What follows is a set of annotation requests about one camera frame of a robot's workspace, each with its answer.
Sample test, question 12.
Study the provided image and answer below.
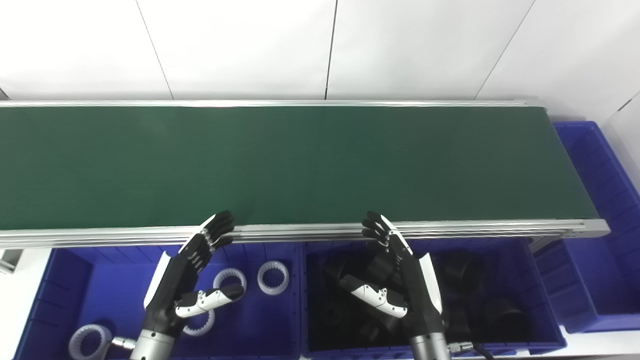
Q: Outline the aluminium conveyor leg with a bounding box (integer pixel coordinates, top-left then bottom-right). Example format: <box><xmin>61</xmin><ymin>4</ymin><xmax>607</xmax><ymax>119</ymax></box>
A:
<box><xmin>0</xmin><ymin>248</ymin><xmax>24</xmax><ymax>274</ymax></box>

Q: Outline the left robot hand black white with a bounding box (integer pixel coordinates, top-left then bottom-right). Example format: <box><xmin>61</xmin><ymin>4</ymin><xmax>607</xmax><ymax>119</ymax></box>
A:
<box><xmin>143</xmin><ymin>210</ymin><xmax>246</xmax><ymax>335</ymax></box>

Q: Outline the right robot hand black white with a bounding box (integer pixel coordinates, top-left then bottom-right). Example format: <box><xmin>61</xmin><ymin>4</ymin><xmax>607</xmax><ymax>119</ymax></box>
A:
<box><xmin>339</xmin><ymin>210</ymin><xmax>446</xmax><ymax>339</ymax></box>

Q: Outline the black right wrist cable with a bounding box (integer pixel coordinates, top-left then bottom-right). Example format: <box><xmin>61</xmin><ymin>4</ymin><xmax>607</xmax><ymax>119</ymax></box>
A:
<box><xmin>447</xmin><ymin>341</ymin><xmax>497</xmax><ymax>360</ymax></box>

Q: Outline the blue bin with black parts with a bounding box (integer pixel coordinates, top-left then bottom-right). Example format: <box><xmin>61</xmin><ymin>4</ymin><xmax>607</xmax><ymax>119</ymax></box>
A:
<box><xmin>300</xmin><ymin>237</ymin><xmax>569</xmax><ymax>359</ymax></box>

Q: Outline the black cylindrical part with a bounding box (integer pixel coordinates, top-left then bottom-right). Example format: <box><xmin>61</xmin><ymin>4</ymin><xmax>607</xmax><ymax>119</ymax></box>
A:
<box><xmin>442</xmin><ymin>252</ymin><xmax>482</xmax><ymax>290</ymax></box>
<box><xmin>481</xmin><ymin>298</ymin><xmax>527</xmax><ymax>332</ymax></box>
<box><xmin>319</xmin><ymin>304</ymin><xmax>347</xmax><ymax>332</ymax></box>
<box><xmin>322</xmin><ymin>259</ymin><xmax>352</xmax><ymax>287</ymax></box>

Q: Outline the blue bin with white rings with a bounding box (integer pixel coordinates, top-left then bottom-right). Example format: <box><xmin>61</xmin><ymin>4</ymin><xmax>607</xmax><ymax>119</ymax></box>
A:
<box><xmin>14</xmin><ymin>242</ymin><xmax>306</xmax><ymax>360</ymax></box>

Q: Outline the green conveyor belt aluminium frame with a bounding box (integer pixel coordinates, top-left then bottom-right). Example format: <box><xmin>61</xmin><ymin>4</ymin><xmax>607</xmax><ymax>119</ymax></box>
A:
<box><xmin>0</xmin><ymin>97</ymin><xmax>611</xmax><ymax>250</ymax></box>

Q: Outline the empty blue plastic bin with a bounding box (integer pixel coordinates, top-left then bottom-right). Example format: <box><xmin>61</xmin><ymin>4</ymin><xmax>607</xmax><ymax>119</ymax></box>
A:
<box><xmin>532</xmin><ymin>120</ymin><xmax>640</xmax><ymax>334</ymax></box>

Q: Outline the white toothed ring part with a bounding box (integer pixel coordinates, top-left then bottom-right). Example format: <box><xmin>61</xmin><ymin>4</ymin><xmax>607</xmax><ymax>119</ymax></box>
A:
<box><xmin>213</xmin><ymin>267</ymin><xmax>248</xmax><ymax>292</ymax></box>
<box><xmin>182</xmin><ymin>308</ymin><xmax>216</xmax><ymax>337</ymax></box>
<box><xmin>68</xmin><ymin>324</ymin><xmax>114</xmax><ymax>360</ymax></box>
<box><xmin>257</xmin><ymin>260</ymin><xmax>290</xmax><ymax>296</ymax></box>

